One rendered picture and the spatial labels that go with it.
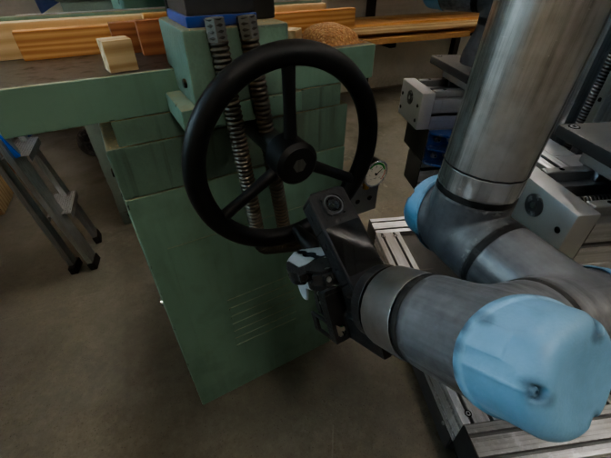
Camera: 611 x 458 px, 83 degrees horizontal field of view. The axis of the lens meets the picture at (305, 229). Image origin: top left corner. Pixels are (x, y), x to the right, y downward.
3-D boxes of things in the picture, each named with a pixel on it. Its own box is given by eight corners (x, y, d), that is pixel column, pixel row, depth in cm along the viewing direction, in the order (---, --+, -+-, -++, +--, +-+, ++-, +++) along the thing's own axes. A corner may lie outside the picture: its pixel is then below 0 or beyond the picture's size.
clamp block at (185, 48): (193, 109, 45) (177, 31, 40) (169, 84, 55) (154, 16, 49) (293, 92, 51) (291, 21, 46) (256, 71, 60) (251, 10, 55)
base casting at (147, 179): (121, 202, 57) (101, 150, 51) (94, 102, 96) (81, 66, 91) (346, 144, 74) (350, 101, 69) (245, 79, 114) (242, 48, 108)
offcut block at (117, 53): (111, 74, 48) (100, 41, 45) (105, 69, 50) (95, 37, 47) (139, 69, 50) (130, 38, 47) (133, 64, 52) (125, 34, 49)
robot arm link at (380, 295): (378, 293, 26) (455, 256, 29) (345, 281, 30) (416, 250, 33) (398, 381, 27) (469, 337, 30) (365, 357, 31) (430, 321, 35)
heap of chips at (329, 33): (328, 47, 62) (329, 29, 60) (295, 35, 71) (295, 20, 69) (366, 43, 65) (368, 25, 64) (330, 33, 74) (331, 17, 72)
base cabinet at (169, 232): (201, 408, 100) (120, 204, 57) (159, 280, 140) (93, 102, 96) (332, 341, 118) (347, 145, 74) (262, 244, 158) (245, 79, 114)
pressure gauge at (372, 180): (362, 198, 76) (365, 164, 71) (352, 190, 79) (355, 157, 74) (385, 190, 79) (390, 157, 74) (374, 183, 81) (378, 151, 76)
